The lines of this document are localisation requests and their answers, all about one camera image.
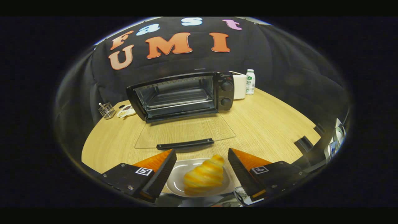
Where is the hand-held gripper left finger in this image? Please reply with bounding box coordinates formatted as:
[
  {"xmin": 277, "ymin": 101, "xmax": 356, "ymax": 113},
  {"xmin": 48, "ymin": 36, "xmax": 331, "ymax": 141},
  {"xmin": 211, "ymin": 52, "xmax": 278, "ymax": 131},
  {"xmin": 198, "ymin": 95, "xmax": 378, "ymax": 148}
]
[{"xmin": 99, "ymin": 149, "xmax": 177, "ymax": 203}]

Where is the black toaster oven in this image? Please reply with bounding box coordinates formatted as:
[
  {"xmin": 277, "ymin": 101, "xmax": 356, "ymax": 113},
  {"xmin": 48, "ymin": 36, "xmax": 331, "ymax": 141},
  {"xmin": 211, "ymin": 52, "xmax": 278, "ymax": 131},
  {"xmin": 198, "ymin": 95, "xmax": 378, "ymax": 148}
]
[{"xmin": 126, "ymin": 71, "xmax": 237, "ymax": 151}]

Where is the white bottle green label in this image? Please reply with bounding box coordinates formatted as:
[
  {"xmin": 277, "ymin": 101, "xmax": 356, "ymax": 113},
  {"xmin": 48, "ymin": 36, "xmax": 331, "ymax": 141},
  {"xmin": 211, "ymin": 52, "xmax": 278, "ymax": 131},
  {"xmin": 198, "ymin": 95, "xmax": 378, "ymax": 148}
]
[{"xmin": 245, "ymin": 69, "xmax": 256, "ymax": 95}]

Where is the white square container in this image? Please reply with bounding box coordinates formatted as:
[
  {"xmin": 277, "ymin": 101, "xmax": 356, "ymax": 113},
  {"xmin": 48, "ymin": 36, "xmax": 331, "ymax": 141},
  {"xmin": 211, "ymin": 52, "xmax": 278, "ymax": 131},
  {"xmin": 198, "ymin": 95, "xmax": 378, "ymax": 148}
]
[{"xmin": 230, "ymin": 72, "xmax": 247, "ymax": 100}]

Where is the white oval plate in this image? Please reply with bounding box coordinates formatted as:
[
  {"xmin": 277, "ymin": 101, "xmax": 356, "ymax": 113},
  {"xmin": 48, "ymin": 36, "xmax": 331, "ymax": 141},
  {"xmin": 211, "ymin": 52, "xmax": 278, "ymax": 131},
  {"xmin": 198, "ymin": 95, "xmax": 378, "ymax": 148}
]
[{"xmin": 166, "ymin": 158, "xmax": 235, "ymax": 198}]

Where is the golden croissant bread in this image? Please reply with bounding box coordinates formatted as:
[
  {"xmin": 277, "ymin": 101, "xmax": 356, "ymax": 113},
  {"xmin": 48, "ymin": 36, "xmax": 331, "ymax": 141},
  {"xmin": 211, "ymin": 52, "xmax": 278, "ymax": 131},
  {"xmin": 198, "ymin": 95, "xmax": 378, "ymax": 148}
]
[{"xmin": 183, "ymin": 155, "xmax": 225, "ymax": 196}]

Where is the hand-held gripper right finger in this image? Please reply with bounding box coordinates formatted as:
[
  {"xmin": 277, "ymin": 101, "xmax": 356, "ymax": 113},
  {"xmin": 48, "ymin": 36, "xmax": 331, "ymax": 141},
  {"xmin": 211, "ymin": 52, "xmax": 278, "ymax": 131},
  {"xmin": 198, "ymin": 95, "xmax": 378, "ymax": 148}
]
[{"xmin": 228, "ymin": 148, "xmax": 309, "ymax": 205}]

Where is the wire mesh holder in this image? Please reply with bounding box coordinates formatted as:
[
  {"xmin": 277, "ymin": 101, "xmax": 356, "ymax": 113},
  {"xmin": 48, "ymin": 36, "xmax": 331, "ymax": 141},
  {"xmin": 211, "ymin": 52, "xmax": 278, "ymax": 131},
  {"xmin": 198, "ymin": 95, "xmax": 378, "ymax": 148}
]
[{"xmin": 98, "ymin": 102, "xmax": 116, "ymax": 120}]

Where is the small white snack dish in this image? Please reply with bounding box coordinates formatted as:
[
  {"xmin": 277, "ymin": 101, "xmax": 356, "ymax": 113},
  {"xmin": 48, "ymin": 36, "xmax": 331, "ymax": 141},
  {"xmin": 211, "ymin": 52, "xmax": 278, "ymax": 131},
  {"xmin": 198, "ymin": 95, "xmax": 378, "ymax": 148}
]
[{"xmin": 117, "ymin": 104, "xmax": 137, "ymax": 119}]

